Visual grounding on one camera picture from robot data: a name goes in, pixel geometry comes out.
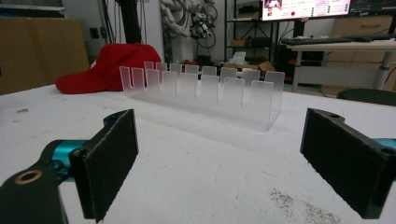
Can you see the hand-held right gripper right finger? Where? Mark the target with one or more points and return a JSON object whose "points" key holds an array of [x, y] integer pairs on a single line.
{"points": [[348, 161]]}

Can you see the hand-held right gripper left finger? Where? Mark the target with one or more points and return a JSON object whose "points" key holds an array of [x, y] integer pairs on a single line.
{"points": [[106, 161]]}

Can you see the red baseball cap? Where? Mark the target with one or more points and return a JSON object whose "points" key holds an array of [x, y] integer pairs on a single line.
{"points": [[109, 68]]}

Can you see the clear acrylic slotted rack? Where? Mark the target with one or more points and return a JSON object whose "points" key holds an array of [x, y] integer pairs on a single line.
{"points": [[205, 93]]}

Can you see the black round stool seat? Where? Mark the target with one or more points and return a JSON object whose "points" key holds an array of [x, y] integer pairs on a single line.
{"points": [[369, 96]]}

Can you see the white desk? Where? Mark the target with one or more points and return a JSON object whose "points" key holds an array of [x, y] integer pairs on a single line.
{"points": [[342, 53]]}

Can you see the black keyboard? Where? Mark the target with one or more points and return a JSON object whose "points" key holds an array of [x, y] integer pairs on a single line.
{"points": [[317, 40]]}

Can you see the brown cardboard panel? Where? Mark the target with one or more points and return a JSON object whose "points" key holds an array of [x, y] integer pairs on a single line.
{"points": [[40, 53]]}

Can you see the open cardboard box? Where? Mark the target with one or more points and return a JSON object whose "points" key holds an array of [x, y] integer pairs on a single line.
{"points": [[252, 65]]}

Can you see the black metal stand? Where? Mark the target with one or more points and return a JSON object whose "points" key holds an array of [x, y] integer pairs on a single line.
{"points": [[129, 21]]}

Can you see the computer monitor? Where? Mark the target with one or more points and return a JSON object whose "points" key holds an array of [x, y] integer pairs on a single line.
{"points": [[306, 8]]}

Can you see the black metal shelf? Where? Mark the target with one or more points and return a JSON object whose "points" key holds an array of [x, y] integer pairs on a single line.
{"points": [[246, 34]]}

